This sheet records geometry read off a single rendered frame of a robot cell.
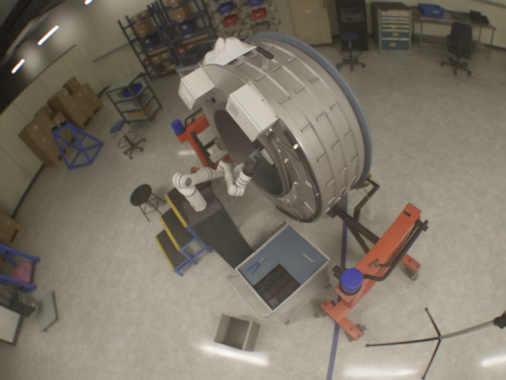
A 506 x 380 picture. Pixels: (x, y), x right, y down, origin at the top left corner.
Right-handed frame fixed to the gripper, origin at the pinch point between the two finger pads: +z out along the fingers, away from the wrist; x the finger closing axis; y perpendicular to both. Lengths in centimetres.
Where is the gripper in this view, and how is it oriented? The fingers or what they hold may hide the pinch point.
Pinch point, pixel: (258, 148)
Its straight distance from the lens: 144.2
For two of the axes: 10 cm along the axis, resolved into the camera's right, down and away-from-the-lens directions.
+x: -4.5, 4.2, -7.9
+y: 7.7, 6.3, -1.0
